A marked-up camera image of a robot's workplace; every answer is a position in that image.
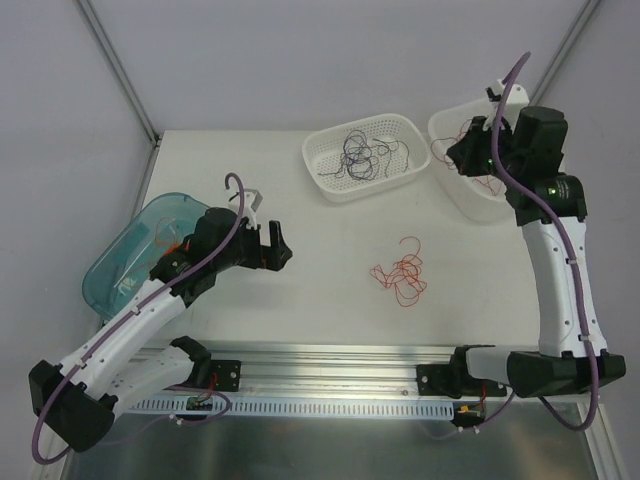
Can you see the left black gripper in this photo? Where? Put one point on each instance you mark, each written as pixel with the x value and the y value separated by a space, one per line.
pixel 265 248

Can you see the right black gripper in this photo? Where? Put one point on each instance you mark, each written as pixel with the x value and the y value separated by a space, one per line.
pixel 465 150

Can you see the red orange cable ball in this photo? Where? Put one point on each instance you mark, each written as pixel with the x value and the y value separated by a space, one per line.
pixel 405 278

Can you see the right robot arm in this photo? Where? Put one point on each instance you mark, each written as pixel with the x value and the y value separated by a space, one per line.
pixel 572 356

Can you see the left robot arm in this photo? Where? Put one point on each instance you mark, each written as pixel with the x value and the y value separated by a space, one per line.
pixel 81 397

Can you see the white translucent tub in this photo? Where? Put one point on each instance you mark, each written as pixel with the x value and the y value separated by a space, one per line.
pixel 479 199

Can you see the white perforated basket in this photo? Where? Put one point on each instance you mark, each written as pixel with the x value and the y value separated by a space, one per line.
pixel 364 157

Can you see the teal plastic tub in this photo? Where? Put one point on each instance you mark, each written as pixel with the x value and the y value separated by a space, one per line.
pixel 117 275

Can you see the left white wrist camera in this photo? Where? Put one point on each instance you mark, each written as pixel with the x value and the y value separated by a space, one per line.
pixel 246 205

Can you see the aluminium mounting rail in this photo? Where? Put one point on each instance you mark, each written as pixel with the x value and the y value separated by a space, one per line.
pixel 325 370

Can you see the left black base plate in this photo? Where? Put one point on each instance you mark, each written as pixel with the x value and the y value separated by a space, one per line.
pixel 222 376

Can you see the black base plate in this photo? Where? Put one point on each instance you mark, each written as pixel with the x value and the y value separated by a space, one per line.
pixel 222 376
pixel 453 382

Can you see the white slotted cable duct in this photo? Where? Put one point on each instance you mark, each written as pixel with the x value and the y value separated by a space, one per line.
pixel 260 406

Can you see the right aluminium frame post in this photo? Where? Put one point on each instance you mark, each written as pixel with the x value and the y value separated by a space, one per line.
pixel 546 74

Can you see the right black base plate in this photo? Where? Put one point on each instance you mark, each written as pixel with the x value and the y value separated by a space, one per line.
pixel 453 382

